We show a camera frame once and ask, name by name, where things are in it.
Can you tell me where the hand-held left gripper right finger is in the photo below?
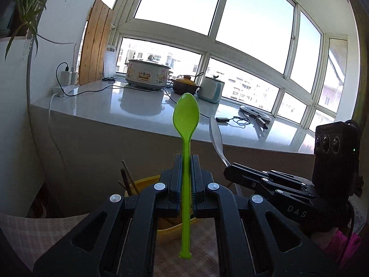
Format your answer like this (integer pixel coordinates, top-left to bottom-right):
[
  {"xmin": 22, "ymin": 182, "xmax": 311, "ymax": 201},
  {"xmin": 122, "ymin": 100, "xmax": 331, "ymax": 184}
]
[{"xmin": 190, "ymin": 154, "xmax": 338, "ymax": 277}]

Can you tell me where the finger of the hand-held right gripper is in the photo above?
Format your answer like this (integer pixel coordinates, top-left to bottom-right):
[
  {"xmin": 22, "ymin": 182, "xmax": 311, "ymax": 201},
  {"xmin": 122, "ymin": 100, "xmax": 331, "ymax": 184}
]
[
  {"xmin": 231, "ymin": 163, "xmax": 314, "ymax": 189},
  {"xmin": 224, "ymin": 166, "xmax": 315, "ymax": 201}
]

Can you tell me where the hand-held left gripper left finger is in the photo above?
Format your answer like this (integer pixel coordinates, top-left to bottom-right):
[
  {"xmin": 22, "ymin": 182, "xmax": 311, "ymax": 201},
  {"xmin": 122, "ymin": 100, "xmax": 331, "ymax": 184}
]
[{"xmin": 33, "ymin": 154, "xmax": 183, "ymax": 277}]

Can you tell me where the yellow plastic container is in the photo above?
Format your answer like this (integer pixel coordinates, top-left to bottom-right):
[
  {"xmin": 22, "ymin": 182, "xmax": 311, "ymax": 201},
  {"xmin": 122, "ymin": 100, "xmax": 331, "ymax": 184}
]
[{"xmin": 125, "ymin": 175, "xmax": 199, "ymax": 246}]

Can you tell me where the brown wooden chopstick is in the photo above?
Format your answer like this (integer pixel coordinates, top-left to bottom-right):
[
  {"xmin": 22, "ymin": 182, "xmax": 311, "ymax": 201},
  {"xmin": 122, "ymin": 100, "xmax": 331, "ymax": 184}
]
[
  {"xmin": 126, "ymin": 168, "xmax": 140, "ymax": 193},
  {"xmin": 117, "ymin": 180, "xmax": 131, "ymax": 196},
  {"xmin": 121, "ymin": 160, "xmax": 136, "ymax": 194}
]

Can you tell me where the metal spoon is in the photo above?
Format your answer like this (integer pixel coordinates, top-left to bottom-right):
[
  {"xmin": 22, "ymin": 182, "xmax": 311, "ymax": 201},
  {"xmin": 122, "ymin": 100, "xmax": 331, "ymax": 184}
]
[{"xmin": 209, "ymin": 115, "xmax": 243, "ymax": 197}]

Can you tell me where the green plastic spoon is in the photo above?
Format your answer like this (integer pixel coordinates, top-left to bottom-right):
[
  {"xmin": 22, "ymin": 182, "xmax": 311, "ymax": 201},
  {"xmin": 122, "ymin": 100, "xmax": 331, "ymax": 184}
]
[{"xmin": 172, "ymin": 93, "xmax": 200, "ymax": 259}]

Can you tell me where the person's right forearm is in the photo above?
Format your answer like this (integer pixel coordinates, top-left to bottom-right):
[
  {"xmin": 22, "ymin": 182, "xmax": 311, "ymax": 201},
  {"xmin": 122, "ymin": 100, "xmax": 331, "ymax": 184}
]
[{"xmin": 317, "ymin": 226, "xmax": 363, "ymax": 270}]

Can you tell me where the white patterned cloth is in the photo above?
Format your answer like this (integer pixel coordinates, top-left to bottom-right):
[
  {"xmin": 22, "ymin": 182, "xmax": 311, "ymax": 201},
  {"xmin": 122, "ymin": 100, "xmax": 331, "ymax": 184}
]
[{"xmin": 350, "ymin": 198, "xmax": 366, "ymax": 235}]

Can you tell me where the brown clay pot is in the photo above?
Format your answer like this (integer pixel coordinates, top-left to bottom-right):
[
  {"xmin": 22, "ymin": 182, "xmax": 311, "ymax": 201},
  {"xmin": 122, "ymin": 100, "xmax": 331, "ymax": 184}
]
[{"xmin": 171, "ymin": 75, "xmax": 201, "ymax": 95}]

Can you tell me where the floral white slow cooker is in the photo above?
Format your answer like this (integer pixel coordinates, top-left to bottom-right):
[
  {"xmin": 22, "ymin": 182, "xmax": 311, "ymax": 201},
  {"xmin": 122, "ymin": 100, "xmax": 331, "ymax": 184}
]
[{"xmin": 125, "ymin": 55, "xmax": 173, "ymax": 90}]

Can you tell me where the white plastic cutting board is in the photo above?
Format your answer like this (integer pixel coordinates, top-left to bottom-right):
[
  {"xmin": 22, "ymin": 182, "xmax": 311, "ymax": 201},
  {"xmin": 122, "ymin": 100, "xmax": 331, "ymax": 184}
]
[{"xmin": 103, "ymin": 44, "xmax": 117, "ymax": 78}]

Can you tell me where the wooden plank board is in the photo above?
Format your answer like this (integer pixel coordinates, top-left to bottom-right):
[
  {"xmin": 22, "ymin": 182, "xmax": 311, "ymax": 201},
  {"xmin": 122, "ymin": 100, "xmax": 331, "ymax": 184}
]
[{"xmin": 78, "ymin": 0, "xmax": 116, "ymax": 85}]

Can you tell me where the white cabinet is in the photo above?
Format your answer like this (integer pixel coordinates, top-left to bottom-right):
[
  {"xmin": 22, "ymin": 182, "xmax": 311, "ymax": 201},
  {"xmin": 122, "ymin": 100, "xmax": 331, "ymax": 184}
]
[{"xmin": 0, "ymin": 36, "xmax": 47, "ymax": 217}]

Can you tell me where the potted spider plant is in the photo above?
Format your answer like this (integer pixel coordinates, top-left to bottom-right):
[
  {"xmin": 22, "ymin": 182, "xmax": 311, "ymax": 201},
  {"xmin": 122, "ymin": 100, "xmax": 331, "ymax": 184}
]
[{"xmin": 4, "ymin": 0, "xmax": 68, "ymax": 61}]

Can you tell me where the white ring light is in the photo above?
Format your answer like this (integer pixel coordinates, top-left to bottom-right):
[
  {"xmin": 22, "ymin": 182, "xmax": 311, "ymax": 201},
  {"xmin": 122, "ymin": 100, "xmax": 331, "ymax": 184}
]
[{"xmin": 239, "ymin": 105, "xmax": 273, "ymax": 139}]

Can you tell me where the black adapter cable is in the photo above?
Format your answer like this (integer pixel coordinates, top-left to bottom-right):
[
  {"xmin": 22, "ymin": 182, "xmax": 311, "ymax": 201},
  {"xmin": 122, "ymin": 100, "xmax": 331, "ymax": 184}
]
[{"xmin": 163, "ymin": 88, "xmax": 251, "ymax": 127}]

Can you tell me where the black charger cable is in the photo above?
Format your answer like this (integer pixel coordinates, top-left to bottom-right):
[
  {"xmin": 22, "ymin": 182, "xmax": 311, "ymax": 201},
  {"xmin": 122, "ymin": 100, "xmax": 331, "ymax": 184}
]
[{"xmin": 56, "ymin": 63, "xmax": 127, "ymax": 97}]

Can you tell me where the white window frame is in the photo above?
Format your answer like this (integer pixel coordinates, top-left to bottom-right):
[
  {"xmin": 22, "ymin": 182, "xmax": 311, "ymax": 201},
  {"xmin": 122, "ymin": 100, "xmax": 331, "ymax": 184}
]
[{"xmin": 111, "ymin": 0, "xmax": 361, "ymax": 139}]

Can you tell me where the white power strip cable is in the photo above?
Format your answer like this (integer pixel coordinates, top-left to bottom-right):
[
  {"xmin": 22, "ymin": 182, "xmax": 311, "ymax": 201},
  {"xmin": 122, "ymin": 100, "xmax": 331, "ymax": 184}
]
[{"xmin": 48, "ymin": 94, "xmax": 68, "ymax": 165}]

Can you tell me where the long white charging cable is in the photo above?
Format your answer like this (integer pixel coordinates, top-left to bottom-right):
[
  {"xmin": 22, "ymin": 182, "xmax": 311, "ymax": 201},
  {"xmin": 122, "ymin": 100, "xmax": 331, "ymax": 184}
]
[{"xmin": 37, "ymin": 33, "xmax": 77, "ymax": 70}]

